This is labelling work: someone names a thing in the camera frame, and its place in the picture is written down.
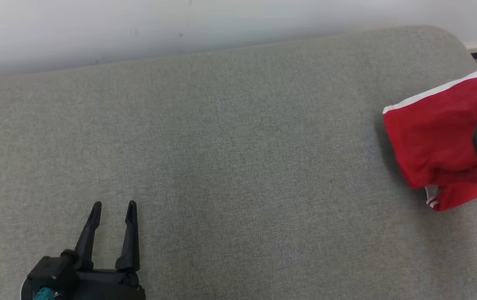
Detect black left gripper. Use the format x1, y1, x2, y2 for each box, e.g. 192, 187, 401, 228
60, 200, 146, 300

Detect red shorts with white stripe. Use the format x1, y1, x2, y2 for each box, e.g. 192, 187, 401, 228
382, 65, 477, 190

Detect red white-trimmed basketball jersey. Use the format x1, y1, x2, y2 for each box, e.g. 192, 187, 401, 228
425, 169, 477, 212

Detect grey fabric sofa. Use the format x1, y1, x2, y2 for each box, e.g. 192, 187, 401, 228
0, 25, 477, 300

